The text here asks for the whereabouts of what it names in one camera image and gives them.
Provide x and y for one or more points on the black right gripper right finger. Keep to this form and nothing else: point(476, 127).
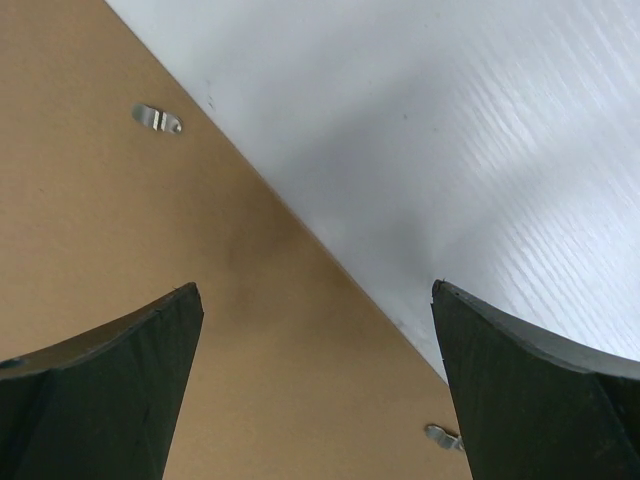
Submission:
point(531, 404)

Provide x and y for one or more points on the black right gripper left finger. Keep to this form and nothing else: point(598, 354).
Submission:
point(103, 404)

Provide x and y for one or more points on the brown backing board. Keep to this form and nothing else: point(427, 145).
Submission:
point(116, 189)

